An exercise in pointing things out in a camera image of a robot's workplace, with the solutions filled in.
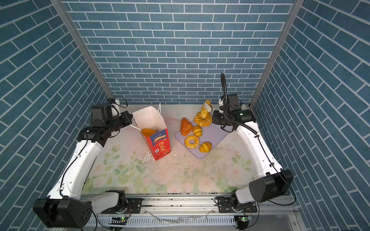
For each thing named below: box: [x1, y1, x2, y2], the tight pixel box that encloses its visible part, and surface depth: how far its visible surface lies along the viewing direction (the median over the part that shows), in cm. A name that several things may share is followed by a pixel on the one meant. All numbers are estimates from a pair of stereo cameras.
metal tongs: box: [204, 102, 214, 116], surface depth 86 cm
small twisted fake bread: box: [200, 99, 213, 120], surface depth 88 cm
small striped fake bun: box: [192, 125, 203, 138], surface depth 104 cm
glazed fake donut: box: [184, 134, 200, 150], surface depth 98 cm
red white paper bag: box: [130, 102, 172, 161], surface depth 85 cm
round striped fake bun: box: [198, 141, 213, 154], surface depth 95 cm
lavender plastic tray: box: [174, 119, 233, 160], surface depth 100 cm
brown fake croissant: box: [180, 117, 194, 137], surface depth 104 cm
